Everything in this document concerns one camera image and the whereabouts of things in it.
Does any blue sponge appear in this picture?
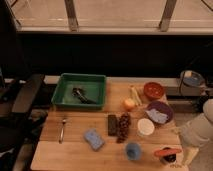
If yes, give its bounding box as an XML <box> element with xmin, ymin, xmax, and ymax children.
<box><xmin>84</xmin><ymin>129</ymin><xmax>105</xmax><ymax>151</ymax></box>

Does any blue crumpled cloth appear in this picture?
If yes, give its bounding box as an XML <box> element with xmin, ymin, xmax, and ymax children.
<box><xmin>146</xmin><ymin>109</ymin><xmax>168</xmax><ymax>124</ymax></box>

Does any orange apple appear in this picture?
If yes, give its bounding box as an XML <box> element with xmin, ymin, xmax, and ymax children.
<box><xmin>123</xmin><ymin>98</ymin><xmax>136</xmax><ymax>111</ymax></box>

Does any black round container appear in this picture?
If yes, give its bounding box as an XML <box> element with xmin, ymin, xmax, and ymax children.
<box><xmin>159</xmin><ymin>154</ymin><xmax>176</xmax><ymax>165</ymax></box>

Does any green plastic tray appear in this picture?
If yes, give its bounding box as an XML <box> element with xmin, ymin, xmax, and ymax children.
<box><xmin>51</xmin><ymin>73</ymin><xmax>106</xmax><ymax>110</ymax></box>

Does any white cup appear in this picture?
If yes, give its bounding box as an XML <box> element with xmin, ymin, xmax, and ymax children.
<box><xmin>137</xmin><ymin>118</ymin><xmax>155</xmax><ymax>136</ymax></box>

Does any dark brown rectangular block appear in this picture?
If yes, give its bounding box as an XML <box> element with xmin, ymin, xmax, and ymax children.
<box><xmin>108</xmin><ymin>115</ymin><xmax>117</xmax><ymax>136</ymax></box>

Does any yellow banana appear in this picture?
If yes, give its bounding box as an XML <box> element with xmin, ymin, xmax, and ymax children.
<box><xmin>130</xmin><ymin>86</ymin><xmax>142</xmax><ymax>106</ymax></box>

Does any black utensil in tray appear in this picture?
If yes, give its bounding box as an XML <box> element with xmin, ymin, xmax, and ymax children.
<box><xmin>72</xmin><ymin>87</ymin><xmax>95</xmax><ymax>104</ymax></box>

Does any red bowl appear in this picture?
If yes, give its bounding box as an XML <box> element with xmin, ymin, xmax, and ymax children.
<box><xmin>143</xmin><ymin>82</ymin><xmax>165</xmax><ymax>100</ymax></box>

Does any orange carrot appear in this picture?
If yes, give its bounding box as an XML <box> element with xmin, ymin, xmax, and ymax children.
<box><xmin>154</xmin><ymin>148</ymin><xmax>182</xmax><ymax>157</ymax></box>

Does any purple bowl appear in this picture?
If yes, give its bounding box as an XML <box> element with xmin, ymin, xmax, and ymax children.
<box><xmin>145</xmin><ymin>101</ymin><xmax>173</xmax><ymax>124</ymax></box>

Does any dark red grape bunch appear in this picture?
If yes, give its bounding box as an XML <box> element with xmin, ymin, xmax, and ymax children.
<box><xmin>117</xmin><ymin>113</ymin><xmax>131</xmax><ymax>143</ymax></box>

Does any blue cup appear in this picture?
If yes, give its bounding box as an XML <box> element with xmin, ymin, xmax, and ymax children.
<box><xmin>125</xmin><ymin>142</ymin><xmax>142</xmax><ymax>161</ymax></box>

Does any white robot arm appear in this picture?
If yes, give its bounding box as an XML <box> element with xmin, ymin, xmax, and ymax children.
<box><xmin>178</xmin><ymin>99</ymin><xmax>213</xmax><ymax>165</ymax></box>

